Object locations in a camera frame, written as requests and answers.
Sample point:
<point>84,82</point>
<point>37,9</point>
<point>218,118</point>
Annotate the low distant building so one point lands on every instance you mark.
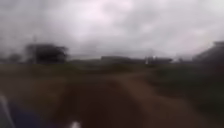
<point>121,60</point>

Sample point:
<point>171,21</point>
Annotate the dark building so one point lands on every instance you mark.
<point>213,53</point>

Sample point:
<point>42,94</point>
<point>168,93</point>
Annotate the robot's own part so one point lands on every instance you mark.
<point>75,125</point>

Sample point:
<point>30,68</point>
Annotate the dark broad tree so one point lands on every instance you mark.
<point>48,53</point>

